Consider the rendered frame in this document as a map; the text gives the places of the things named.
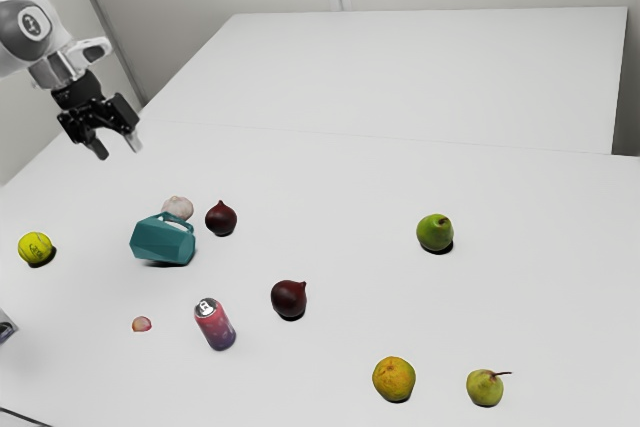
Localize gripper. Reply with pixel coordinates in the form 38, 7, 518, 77
50, 69, 144, 162

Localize teal faceted mug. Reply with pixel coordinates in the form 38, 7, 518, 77
129, 212, 197, 268

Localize white garlic bulb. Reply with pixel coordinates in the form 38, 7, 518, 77
160, 195, 194, 221

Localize dark red onion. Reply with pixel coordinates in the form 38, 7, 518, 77
270, 279, 309, 319
204, 199, 239, 238

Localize yellow tennis ball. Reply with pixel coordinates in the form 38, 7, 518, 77
17, 231, 54, 265

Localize red purple drink can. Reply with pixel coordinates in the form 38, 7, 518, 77
193, 297, 237, 352

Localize round green pear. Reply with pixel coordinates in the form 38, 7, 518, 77
415, 213, 455, 252

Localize orange citrus fruit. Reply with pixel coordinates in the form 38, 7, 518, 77
371, 356, 417, 403

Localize green pear with stem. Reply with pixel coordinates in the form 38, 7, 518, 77
466, 368, 514, 407

